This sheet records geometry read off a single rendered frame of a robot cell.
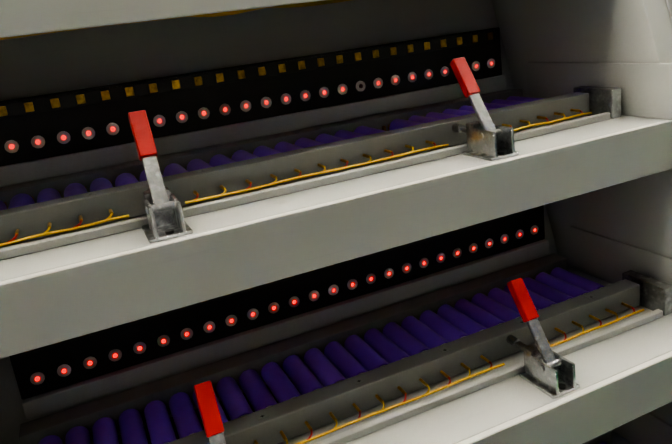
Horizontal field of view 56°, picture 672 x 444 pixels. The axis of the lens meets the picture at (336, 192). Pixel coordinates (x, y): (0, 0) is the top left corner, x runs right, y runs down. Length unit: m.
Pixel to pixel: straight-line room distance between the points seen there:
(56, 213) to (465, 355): 0.34
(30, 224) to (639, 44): 0.53
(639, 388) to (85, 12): 0.51
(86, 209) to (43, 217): 0.03
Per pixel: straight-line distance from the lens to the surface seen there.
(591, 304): 0.64
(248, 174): 0.49
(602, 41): 0.68
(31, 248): 0.46
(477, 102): 0.54
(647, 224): 0.69
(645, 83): 0.65
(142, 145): 0.45
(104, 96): 0.59
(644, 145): 0.62
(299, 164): 0.51
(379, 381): 0.53
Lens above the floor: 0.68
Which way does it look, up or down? 2 degrees up
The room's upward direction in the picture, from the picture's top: 14 degrees counter-clockwise
